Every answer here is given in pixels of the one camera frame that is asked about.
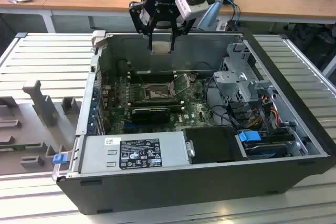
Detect black graphics card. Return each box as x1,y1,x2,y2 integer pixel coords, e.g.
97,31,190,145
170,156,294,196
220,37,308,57
130,106,171,124

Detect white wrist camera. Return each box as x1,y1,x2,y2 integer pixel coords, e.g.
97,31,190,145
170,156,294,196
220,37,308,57
175,0,211,22

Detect metal cpu socket cover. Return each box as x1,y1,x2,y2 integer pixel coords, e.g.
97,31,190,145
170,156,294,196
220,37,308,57
169,73,194,97

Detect black plastic shroud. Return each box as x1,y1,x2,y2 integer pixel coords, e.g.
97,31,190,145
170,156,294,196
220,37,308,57
183,126,249,165

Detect black open pc case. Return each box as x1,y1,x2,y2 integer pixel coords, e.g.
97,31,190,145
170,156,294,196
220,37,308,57
52,30,336,216

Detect black ram slot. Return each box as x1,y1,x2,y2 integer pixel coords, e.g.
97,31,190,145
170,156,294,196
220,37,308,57
130,77,174,81
132,97,179,104
130,71,174,76
131,101,185,110
130,79,174,84
130,74,174,79

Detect silver cpu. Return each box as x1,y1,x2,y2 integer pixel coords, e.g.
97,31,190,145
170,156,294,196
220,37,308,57
151,40,172,56

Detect pale blue teach pendant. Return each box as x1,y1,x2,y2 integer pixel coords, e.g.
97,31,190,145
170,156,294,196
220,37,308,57
196,0,225,31

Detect black cable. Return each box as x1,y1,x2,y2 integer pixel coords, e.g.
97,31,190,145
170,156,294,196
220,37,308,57
205,76,238,128

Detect blue disk carrier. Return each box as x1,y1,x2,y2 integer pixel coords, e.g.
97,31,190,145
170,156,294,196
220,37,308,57
238,129,261,143

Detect blue cable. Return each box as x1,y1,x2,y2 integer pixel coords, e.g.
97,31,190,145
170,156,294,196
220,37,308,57
223,0,242,30

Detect cpu socket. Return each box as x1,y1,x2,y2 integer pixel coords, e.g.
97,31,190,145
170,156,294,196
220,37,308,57
142,82,172,102

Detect grey parts rack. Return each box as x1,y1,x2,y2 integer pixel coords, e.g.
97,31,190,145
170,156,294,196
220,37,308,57
0,79,81,176

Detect grey power supply unit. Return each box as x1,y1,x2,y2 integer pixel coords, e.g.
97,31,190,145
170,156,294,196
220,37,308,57
75,131,190,176

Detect metal disk bay cage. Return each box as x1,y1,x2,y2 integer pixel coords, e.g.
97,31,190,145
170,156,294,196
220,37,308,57
212,41,275,109

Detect blue plastic case latch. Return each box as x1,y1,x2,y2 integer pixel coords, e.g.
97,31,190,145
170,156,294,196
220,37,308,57
52,154,67,166

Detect green motherboard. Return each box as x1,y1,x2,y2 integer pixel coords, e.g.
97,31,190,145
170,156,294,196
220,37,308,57
101,73,232,135

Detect silver metal bracket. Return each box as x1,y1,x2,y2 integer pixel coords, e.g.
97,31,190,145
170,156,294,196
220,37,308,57
185,140,196,158

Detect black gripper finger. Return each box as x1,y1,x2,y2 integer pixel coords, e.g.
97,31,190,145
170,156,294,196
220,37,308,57
170,18,197,51
128,1,158,51

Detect black hard disk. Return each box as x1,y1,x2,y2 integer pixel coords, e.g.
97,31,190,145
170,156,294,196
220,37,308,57
243,140,289,161

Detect coloured wire bundle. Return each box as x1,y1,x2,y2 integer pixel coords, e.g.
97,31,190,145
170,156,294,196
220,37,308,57
248,97,280,128

